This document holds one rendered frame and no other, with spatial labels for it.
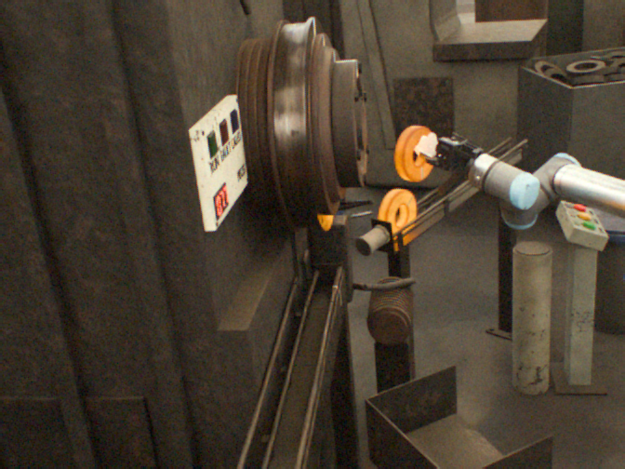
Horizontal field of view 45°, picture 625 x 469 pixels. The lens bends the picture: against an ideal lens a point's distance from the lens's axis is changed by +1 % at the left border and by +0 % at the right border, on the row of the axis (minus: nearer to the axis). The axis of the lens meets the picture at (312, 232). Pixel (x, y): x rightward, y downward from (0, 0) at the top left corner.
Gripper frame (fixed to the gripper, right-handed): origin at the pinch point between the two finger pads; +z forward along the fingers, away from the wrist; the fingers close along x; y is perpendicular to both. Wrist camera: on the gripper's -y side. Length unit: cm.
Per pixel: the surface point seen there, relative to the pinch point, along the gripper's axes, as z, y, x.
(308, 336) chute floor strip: -21, -23, 62
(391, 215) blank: -0.1, -20.8, 5.6
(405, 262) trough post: -5.7, -36.6, 1.2
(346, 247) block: -4.6, -19.1, 31.2
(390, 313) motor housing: -17.5, -37.6, 23.2
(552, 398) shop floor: -52, -81, -34
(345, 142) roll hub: -18, 24, 56
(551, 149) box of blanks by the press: 28, -61, -172
